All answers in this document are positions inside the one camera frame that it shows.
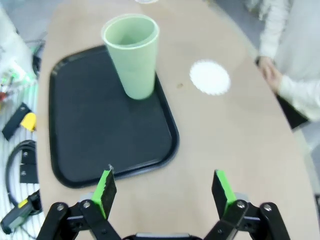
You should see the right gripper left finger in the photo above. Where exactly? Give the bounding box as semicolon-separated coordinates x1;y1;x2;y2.
36;164;123;240

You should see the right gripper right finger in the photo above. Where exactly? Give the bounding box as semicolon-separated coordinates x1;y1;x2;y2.
203;169;292;240

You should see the white scalloped paper coaster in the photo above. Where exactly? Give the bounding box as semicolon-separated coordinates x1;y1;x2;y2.
189;59;231;96

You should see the person's left forearm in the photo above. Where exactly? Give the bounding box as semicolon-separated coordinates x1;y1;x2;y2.
278;74;320;122

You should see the person's right forearm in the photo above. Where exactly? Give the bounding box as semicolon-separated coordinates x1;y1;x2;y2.
258;0;288;60

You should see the person's left hand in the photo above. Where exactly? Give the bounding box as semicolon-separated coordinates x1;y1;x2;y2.
262;67;285;95

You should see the person's right hand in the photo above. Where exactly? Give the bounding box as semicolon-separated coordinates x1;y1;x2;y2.
254;56;276;76

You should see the black plastic serving tray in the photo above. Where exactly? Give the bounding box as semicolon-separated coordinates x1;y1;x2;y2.
48;44;181;189

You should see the black yellow handheld device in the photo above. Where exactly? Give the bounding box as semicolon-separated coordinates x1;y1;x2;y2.
0;189;42;235

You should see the yellow plastic piece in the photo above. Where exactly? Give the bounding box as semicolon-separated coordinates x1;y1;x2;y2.
20;112;38;132

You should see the tall mint green cup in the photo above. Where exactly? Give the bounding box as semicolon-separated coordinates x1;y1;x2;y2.
101;13;160;101

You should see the person in grey sweatshirt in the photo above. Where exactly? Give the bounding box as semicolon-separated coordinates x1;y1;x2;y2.
243;0;320;156

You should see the black metal bracket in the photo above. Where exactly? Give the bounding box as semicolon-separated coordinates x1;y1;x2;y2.
19;148;40;185

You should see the black looped cable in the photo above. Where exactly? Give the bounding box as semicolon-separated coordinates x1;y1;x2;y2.
5;139;38;206

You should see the black flat strap bar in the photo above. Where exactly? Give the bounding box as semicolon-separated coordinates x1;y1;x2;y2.
1;102;32;140

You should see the coloured wire clutter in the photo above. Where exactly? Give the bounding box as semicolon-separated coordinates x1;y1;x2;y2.
0;62;35;106

